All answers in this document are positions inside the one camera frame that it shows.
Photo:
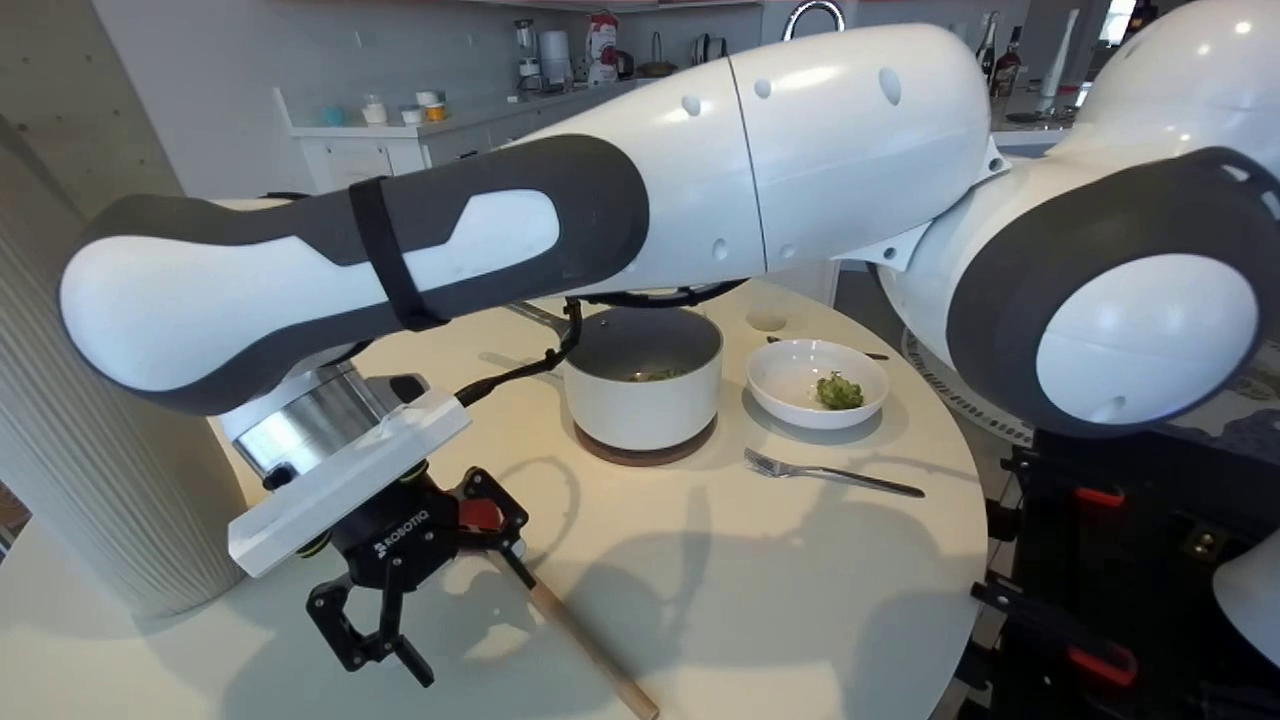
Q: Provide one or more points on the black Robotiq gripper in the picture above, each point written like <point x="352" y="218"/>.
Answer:
<point x="402" y="543"/>

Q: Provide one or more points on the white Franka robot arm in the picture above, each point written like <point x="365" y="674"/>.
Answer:
<point x="801" y="147"/>

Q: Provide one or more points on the brown round pot trivet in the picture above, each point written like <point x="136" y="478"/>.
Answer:
<point x="644" y="456"/>

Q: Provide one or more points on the tall ribbed grey vase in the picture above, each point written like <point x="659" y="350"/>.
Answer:
<point x="81" y="507"/>

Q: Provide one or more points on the white ceramic bowl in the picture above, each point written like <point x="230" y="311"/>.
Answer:
<point x="801" y="385"/>

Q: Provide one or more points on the white kitchen cabinet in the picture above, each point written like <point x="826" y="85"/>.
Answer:
<point x="346" y="156"/>

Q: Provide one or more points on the silver fork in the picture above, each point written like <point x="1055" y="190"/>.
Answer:
<point x="852" y="478"/>

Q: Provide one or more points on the green broccoli floret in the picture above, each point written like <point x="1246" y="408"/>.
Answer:
<point x="836" y="393"/>

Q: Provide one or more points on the white jar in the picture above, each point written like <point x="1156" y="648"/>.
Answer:
<point x="375" y="113"/>

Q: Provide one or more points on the red white kitchen appliance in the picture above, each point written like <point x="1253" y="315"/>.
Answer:
<point x="602" y="40"/>

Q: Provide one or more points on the black orange bar clamp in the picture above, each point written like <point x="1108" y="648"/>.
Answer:
<point x="1100" y="661"/>
<point x="1098" y="498"/>

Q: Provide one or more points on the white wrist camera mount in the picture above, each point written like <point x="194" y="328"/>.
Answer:
<point x="346" y="484"/>

